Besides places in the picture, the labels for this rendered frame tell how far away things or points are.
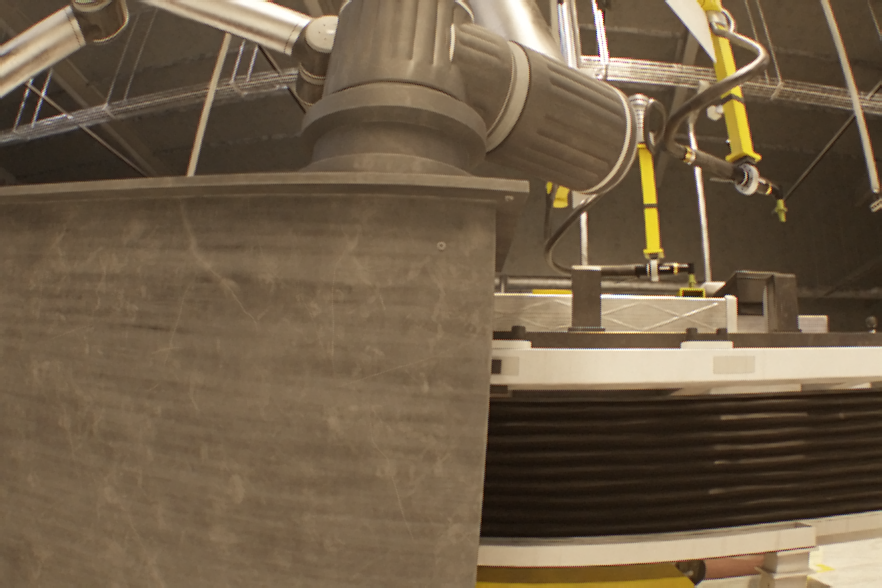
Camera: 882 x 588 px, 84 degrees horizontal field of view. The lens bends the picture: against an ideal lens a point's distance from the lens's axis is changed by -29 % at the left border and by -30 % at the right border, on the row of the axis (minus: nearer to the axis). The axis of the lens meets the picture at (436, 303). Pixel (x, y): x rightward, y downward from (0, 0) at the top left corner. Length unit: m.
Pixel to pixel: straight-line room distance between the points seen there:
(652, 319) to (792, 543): 0.68
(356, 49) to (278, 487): 0.53
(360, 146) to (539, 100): 0.28
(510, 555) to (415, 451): 0.81
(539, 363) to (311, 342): 0.66
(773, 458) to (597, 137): 1.00
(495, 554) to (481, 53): 1.01
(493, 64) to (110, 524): 0.75
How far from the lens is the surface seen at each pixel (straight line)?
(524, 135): 0.90
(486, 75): 0.85
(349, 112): 0.75
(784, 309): 1.42
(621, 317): 1.48
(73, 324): 0.77
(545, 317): 1.47
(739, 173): 1.79
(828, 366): 1.40
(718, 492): 1.61
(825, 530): 1.75
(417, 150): 0.74
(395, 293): 0.65
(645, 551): 1.44
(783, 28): 15.07
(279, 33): 1.39
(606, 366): 1.24
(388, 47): 0.81
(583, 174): 0.99
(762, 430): 1.65
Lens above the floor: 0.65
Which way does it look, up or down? 12 degrees up
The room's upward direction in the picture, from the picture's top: 3 degrees clockwise
